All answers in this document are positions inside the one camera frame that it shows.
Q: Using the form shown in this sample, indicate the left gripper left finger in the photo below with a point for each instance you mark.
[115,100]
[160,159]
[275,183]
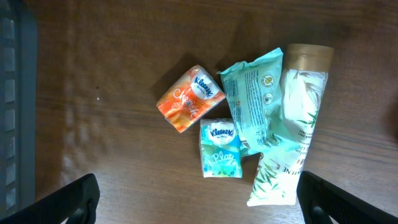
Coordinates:
[73,203]

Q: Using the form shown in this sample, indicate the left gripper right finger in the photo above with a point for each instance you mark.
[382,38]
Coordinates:
[323,202]

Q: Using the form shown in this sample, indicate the teal Kleenex tissue pack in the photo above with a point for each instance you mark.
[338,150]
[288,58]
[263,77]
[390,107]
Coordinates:
[220,149]

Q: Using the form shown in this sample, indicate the white leaf-print tube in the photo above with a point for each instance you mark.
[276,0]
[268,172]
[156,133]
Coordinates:
[302,84]

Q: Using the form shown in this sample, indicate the mint green wipes pouch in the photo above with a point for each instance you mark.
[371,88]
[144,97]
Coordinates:
[255,101]

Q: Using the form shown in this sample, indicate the orange Kleenex tissue pack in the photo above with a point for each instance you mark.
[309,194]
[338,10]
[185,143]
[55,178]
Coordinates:
[190,98]

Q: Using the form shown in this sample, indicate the grey plastic mesh basket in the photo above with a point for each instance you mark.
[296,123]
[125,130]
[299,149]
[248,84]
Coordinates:
[19,42]

